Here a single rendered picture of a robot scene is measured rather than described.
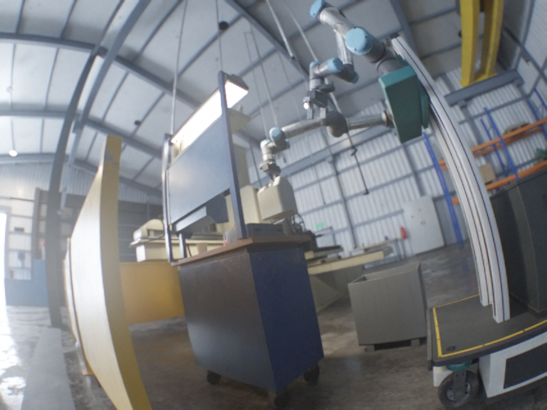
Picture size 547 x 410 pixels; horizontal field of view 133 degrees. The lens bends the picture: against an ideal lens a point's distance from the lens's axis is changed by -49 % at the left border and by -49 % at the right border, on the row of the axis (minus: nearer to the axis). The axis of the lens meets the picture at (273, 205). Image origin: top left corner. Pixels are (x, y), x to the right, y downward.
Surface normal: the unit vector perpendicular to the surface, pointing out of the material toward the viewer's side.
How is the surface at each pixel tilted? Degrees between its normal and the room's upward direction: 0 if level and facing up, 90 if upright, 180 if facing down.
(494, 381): 90
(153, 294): 90
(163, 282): 90
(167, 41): 169
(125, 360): 90
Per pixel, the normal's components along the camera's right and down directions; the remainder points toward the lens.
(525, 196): -0.57, -0.12
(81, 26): 0.30, 0.95
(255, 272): 0.73, -0.32
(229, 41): 0.07, 0.91
